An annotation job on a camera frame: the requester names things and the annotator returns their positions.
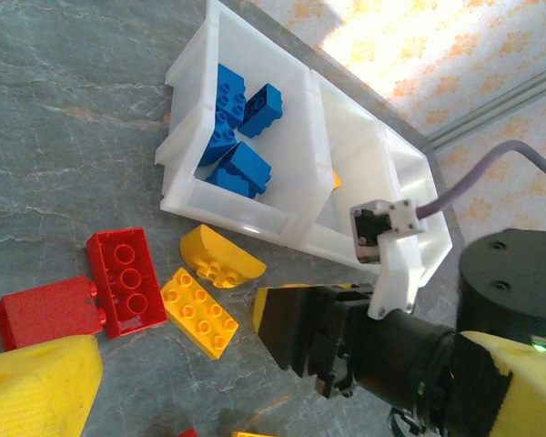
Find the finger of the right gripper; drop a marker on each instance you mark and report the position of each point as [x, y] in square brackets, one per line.
[296, 323]
[327, 364]

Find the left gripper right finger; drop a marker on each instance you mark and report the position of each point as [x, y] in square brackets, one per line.
[528, 396]

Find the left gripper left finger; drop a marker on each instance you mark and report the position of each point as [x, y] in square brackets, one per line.
[32, 396]

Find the red lego brick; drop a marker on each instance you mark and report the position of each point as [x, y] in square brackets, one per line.
[45, 311]
[189, 433]
[127, 282]

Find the yellow half-round lego brick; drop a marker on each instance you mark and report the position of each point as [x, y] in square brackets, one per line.
[223, 255]

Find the blue lego brick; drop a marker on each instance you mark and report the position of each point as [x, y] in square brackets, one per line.
[261, 111]
[243, 173]
[231, 91]
[216, 145]

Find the white plastic bin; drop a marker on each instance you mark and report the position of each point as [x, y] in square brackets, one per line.
[296, 150]
[350, 136]
[405, 164]

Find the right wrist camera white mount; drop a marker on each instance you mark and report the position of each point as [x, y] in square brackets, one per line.
[391, 255]

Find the aluminium frame post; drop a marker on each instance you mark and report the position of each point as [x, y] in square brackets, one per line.
[496, 107]

